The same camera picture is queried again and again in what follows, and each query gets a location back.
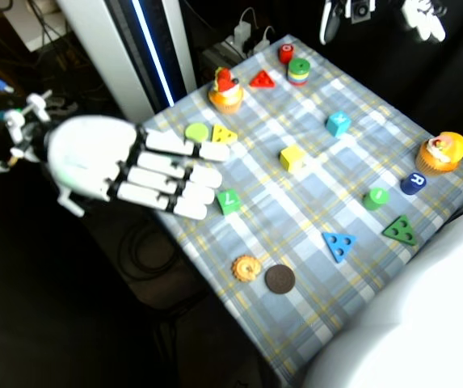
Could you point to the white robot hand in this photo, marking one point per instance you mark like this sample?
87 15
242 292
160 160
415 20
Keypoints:
89 157
425 24

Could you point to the teal cube block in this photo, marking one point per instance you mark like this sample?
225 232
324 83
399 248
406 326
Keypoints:
338 124

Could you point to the green cube block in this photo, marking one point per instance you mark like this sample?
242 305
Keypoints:
228 203

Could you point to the white column with blue strip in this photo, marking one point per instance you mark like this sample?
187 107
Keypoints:
106 52

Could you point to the green round toy cookie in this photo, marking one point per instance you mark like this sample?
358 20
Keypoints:
196 132

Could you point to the peach toy cupcake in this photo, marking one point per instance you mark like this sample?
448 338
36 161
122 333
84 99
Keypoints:
441 155

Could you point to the yellow triangle block with holes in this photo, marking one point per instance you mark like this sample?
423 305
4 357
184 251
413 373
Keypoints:
223 136

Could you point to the white box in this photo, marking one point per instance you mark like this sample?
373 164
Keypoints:
33 28

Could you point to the red cylinder block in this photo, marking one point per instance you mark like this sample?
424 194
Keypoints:
286 53

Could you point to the strawberry toy cupcake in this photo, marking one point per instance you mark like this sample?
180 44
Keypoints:
226 95

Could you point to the white plug adapter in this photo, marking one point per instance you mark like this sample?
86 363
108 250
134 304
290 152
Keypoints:
242 32
265 39

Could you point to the blue cylinder block with R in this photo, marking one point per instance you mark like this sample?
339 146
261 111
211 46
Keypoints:
413 184

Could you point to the red triangle block with holes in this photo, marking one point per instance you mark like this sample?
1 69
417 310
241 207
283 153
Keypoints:
262 81

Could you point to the green cylinder block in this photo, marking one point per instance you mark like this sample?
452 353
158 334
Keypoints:
375 199

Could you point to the white power strip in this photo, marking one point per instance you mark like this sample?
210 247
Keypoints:
239 46

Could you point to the yellow cube block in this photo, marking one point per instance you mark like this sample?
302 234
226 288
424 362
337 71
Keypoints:
291 158

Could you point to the yellow toy biscuit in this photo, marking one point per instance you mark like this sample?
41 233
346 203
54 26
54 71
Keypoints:
246 267

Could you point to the blue plaid tablecloth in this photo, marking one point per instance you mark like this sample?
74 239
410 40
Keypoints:
316 202

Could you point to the green triangle block with holes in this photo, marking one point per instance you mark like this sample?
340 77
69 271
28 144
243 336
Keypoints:
401 233

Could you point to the brown round toy cookie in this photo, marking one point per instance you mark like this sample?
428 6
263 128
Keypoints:
280 279

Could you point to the blue triangle block with holes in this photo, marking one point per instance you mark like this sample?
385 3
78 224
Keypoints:
337 245

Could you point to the white robot body shell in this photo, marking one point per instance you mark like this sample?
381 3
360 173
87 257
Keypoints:
417 323

